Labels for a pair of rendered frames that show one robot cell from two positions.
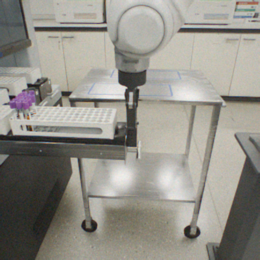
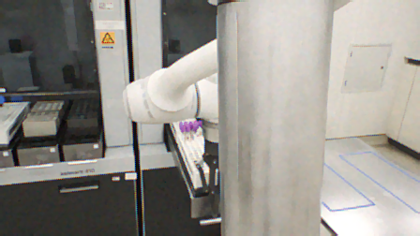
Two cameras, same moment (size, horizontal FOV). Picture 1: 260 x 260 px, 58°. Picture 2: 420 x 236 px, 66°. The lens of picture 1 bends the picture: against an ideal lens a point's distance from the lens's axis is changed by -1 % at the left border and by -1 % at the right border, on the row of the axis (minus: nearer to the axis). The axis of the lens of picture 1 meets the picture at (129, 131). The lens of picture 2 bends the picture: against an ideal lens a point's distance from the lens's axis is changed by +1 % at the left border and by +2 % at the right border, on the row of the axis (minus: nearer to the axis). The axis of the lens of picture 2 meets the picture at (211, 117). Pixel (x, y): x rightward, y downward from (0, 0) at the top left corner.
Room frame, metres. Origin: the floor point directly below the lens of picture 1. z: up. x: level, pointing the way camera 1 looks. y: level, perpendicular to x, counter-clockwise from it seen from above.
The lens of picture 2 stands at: (0.32, -0.73, 1.36)
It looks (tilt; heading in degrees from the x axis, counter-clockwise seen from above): 21 degrees down; 69
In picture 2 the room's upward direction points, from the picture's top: 2 degrees clockwise
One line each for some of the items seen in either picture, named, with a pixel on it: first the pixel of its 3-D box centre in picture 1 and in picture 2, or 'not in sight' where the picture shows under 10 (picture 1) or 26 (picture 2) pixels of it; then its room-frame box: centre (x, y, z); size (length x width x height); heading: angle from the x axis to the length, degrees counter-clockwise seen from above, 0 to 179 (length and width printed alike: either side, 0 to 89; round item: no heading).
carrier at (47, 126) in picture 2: not in sight; (40, 127); (0.11, 0.57, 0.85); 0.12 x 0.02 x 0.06; 176
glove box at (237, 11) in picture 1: (242, 11); not in sight; (3.27, -1.41, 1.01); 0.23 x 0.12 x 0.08; 85
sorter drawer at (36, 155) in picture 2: not in sight; (53, 122); (0.12, 0.80, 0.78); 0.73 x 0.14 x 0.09; 86
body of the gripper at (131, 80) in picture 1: (132, 86); (217, 153); (0.62, -0.01, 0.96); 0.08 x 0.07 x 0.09; 176
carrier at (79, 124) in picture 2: not in sight; (82, 125); (0.26, 0.56, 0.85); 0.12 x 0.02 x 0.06; 176
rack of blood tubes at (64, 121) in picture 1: (65, 123); (199, 157); (0.63, 0.19, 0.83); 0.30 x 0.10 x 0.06; 86
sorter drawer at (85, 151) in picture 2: not in sight; (89, 120); (0.28, 0.79, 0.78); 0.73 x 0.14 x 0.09; 86
